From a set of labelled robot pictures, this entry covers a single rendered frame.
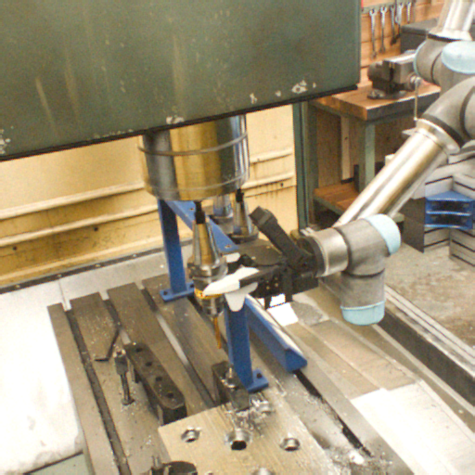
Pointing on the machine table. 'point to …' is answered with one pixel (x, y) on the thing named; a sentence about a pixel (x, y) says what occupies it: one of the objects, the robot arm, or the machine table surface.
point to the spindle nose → (195, 160)
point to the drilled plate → (215, 424)
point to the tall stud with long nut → (122, 374)
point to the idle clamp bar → (177, 409)
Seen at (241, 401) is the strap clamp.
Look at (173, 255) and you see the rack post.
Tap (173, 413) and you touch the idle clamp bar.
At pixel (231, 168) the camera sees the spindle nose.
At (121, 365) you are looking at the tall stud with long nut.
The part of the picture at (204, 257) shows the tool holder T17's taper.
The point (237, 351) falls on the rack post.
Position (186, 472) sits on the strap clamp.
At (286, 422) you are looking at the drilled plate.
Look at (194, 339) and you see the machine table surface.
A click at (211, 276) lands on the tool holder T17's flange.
